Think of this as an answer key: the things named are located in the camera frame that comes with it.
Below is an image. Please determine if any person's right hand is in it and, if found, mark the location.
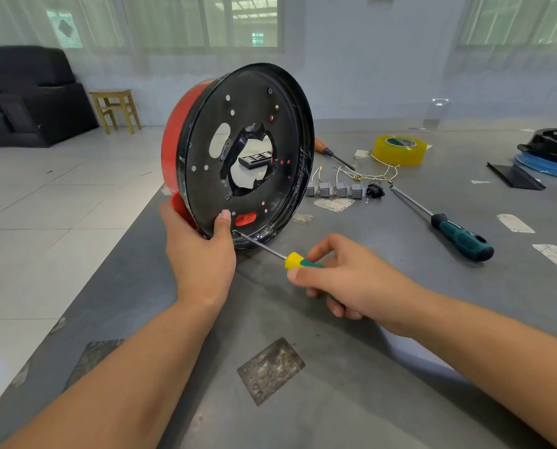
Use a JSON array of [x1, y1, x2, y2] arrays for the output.
[[286, 233, 431, 337]]

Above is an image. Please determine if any person's left hand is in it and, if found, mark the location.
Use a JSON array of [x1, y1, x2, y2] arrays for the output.
[[159, 200, 238, 309]]

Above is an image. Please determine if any black metal round plate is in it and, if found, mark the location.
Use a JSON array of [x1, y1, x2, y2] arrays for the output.
[[176, 62, 316, 251]]

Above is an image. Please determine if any green yellow handle screwdriver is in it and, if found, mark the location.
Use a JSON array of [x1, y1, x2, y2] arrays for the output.
[[233, 230, 325, 272]]

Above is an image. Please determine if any white yellow wires bundle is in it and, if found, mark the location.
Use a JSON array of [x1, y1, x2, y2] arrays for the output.
[[311, 156, 401, 184]]

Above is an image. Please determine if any person's right forearm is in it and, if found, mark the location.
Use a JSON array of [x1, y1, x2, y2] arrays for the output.
[[409, 287, 557, 449]]

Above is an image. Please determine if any person's left forearm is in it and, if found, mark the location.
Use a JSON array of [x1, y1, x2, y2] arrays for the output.
[[0, 294, 223, 449]]

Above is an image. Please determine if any white torn tape patch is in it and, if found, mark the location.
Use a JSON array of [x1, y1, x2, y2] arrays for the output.
[[313, 198, 356, 213]]

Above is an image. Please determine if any dark green black screwdriver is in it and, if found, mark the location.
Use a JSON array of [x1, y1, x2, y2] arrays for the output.
[[389, 184, 495, 263]]

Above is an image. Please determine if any black bit set case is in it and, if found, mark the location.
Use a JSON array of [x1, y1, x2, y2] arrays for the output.
[[238, 152, 273, 170]]

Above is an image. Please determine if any yellow tape roll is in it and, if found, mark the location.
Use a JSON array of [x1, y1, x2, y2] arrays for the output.
[[372, 135, 429, 167]]

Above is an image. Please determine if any clear acrylic stand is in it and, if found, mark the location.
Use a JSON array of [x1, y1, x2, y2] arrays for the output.
[[409, 97, 451, 132]]

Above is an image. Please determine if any black flat plate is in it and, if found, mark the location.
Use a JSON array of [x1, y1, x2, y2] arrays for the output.
[[486, 162, 546, 191]]

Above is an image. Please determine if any wooden stool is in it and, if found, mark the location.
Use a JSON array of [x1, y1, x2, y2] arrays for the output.
[[88, 89, 142, 135]]

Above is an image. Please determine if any wide sheer curtain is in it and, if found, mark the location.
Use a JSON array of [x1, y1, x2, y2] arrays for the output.
[[0, 0, 307, 73]]

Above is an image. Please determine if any black round housing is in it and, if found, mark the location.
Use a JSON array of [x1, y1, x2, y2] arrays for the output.
[[516, 128, 557, 168]]

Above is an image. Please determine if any black armchair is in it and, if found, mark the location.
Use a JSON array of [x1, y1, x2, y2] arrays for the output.
[[0, 45, 99, 148]]

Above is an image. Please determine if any wide window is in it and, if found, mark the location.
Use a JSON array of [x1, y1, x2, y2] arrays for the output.
[[44, 0, 286, 52]]

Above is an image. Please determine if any narrow sheer curtain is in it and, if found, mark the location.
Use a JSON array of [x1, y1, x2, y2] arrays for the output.
[[442, 0, 557, 80]]

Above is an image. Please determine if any narrow window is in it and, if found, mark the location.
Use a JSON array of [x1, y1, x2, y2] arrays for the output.
[[458, 0, 557, 50]]

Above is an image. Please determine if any wooden handle screwdriver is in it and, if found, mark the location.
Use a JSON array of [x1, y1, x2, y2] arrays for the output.
[[314, 137, 356, 171]]

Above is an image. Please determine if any blue plastic ring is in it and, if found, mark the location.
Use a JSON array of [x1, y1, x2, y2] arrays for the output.
[[513, 152, 557, 183]]

